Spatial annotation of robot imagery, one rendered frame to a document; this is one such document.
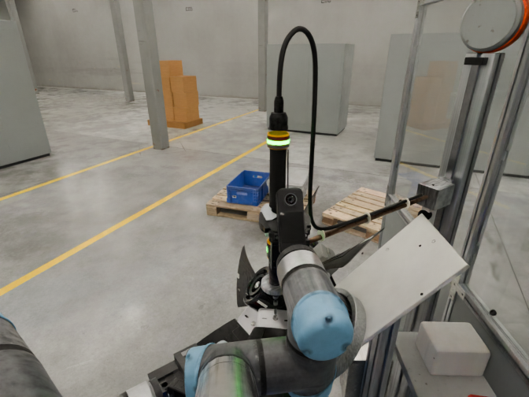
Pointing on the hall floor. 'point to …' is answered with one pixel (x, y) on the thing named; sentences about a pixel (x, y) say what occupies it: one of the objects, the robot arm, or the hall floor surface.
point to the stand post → (379, 361)
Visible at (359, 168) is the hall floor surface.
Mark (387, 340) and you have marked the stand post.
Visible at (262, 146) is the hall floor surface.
